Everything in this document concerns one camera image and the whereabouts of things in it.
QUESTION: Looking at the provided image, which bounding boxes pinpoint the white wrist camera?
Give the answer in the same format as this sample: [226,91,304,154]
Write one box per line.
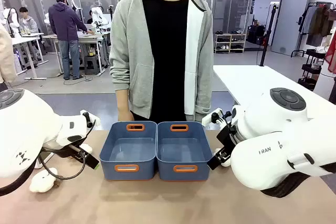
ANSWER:
[79,109,101,128]
[201,107,224,126]

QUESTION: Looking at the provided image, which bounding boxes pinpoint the person's left forearm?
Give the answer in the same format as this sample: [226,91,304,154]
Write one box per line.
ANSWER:
[193,69,214,123]

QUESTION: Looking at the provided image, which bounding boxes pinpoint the person's right forearm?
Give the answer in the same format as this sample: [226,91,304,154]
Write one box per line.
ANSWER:
[109,63,132,108]

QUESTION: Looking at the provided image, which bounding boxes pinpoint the person in grey hoodie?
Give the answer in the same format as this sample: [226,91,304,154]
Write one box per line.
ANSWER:
[109,0,215,124]

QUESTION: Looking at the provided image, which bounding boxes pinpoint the grey step stool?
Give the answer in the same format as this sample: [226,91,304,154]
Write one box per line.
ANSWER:
[83,55,102,76]

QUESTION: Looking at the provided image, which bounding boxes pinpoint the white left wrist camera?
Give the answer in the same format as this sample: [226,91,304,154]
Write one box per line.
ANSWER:
[79,109,101,128]

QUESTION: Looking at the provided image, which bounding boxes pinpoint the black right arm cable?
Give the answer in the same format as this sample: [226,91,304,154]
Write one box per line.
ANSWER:
[219,109,237,137]

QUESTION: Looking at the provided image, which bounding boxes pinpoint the seated person grey sweater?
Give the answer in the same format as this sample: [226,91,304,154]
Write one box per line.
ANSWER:
[18,7,40,35]

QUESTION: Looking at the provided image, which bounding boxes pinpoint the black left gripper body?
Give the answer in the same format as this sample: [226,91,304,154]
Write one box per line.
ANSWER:
[55,142,90,161]

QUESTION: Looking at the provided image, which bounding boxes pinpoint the person's right hand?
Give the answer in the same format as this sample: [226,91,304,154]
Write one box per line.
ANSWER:
[118,102,135,122]

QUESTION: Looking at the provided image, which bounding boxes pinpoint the wooden shoe rack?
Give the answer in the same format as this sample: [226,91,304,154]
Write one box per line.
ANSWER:
[214,33,247,54]

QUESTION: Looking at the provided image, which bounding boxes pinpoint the man in purple hoodie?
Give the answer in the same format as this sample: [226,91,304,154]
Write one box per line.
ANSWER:
[48,0,95,81]

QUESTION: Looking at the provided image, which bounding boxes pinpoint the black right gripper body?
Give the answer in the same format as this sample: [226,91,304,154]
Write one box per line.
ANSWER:
[215,126,238,162]

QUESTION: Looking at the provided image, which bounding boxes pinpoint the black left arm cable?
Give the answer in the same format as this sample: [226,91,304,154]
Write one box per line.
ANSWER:
[36,144,88,181]

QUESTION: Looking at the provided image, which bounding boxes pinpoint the red hanging cloth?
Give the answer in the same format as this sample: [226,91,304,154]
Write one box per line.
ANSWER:
[324,31,336,75]

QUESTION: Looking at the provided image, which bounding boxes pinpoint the mannequin in beige jacket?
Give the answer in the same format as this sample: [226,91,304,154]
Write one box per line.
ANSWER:
[0,23,18,91]

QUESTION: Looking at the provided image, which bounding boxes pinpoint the blue basket orange handles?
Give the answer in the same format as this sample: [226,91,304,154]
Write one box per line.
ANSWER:
[156,121,213,182]
[99,121,159,182]

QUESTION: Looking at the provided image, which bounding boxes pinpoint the black tripod stand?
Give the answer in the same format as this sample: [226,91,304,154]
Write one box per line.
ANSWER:
[259,2,279,67]

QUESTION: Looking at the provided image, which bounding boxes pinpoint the grey door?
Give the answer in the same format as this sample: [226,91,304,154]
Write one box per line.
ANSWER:
[270,0,312,57]

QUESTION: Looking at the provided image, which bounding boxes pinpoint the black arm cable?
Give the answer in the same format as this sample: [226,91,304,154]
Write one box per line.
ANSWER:
[36,144,88,181]
[219,109,237,137]

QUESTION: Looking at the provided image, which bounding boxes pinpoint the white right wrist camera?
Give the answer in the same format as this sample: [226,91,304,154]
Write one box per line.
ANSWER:
[201,107,224,126]

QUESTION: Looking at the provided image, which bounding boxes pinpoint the black trolley cart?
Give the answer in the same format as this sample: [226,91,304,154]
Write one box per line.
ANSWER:
[298,48,328,92]

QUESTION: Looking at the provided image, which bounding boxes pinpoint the white digital clock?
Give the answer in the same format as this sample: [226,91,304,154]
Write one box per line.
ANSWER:
[34,150,55,170]

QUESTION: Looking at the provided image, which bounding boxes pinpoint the white background desk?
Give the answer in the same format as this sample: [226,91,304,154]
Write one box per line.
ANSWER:
[12,32,49,81]
[41,31,111,77]

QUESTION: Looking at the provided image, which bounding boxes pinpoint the clothes rack with coats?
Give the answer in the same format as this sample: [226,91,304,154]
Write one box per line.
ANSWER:
[290,2,336,58]

